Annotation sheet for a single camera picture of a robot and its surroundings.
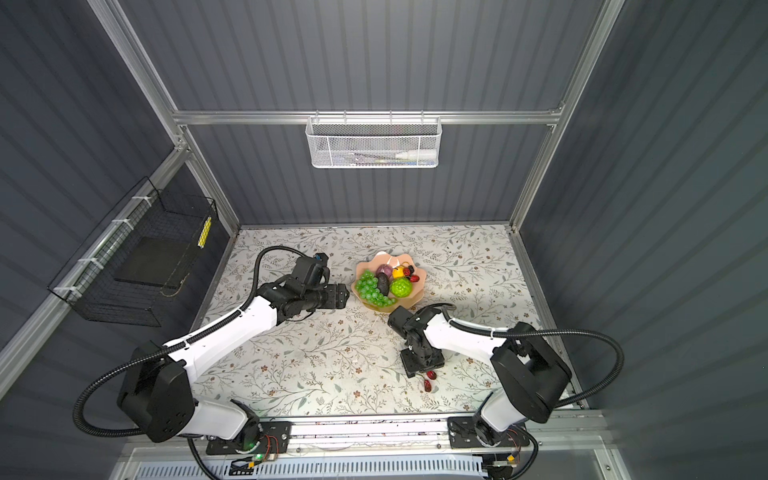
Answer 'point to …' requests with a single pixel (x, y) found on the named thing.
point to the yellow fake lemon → (398, 273)
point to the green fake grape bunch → (367, 288)
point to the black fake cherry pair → (411, 269)
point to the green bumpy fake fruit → (401, 287)
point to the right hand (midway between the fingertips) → (421, 372)
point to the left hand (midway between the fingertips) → (337, 292)
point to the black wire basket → (142, 249)
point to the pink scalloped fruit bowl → (392, 260)
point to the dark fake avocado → (383, 283)
